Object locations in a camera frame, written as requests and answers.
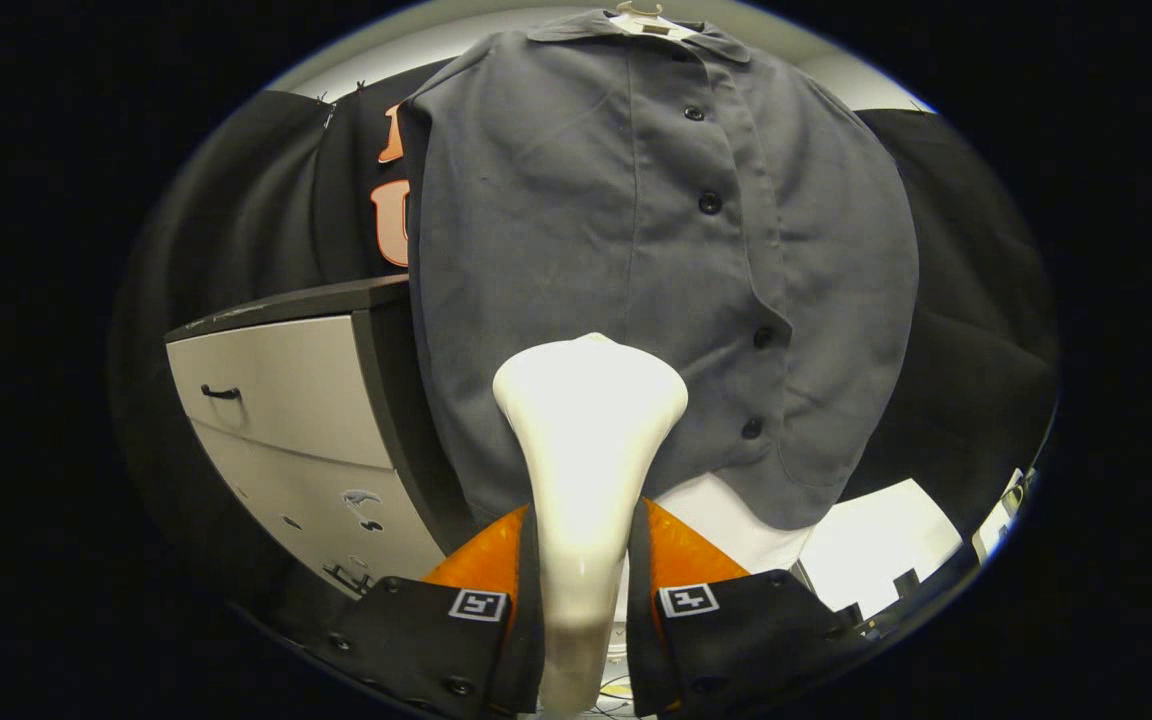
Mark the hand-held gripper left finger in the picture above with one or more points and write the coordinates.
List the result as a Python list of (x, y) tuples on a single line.
[(526, 620)]

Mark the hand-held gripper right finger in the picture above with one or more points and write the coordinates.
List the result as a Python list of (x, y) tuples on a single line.
[(641, 640)]

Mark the white garment steamer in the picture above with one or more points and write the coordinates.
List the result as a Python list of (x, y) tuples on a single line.
[(586, 430)]

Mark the grey button shirt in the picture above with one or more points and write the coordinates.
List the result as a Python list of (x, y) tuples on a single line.
[(556, 220)]

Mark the white mannequin torso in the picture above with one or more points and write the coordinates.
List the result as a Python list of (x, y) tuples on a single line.
[(726, 520)]

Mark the white table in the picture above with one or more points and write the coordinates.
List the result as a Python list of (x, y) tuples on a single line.
[(876, 540)]

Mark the small black box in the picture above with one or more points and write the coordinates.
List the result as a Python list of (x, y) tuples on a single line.
[(906, 583)]

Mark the grey drawer cabinet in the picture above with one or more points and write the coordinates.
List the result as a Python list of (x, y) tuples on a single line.
[(286, 390)]

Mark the black backdrop cloth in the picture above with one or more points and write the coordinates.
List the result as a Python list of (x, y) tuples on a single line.
[(966, 320)]

